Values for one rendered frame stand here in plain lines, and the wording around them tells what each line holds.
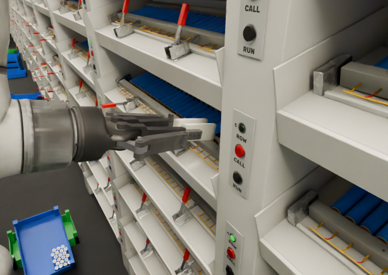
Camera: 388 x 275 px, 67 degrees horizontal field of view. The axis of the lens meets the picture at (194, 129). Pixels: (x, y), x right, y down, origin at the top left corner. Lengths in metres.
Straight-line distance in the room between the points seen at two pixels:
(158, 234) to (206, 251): 0.32
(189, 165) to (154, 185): 0.28
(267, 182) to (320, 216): 0.09
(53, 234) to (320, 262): 1.43
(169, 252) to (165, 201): 0.19
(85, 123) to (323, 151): 0.27
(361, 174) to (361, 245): 0.14
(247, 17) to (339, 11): 0.10
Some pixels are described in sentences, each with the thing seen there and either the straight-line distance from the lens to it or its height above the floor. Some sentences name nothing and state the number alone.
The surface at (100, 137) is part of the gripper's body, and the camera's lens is 0.39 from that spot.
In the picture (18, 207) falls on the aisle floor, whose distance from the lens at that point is 2.10.
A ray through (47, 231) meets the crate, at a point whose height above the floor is 0.10.
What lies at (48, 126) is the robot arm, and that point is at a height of 1.07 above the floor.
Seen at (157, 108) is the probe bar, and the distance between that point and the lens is 0.72.
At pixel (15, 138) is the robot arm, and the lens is 0.36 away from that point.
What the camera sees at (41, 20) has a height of 0.98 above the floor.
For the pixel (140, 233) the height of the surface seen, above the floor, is 0.33.
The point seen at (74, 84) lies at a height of 0.73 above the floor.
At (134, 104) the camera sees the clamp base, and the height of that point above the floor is 0.92.
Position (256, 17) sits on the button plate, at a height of 1.18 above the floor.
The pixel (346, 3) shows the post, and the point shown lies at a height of 1.19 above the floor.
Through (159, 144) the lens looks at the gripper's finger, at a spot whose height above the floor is 1.01.
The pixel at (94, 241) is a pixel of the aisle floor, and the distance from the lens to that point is 1.72.
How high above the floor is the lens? 1.21
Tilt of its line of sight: 27 degrees down
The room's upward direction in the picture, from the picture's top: straight up
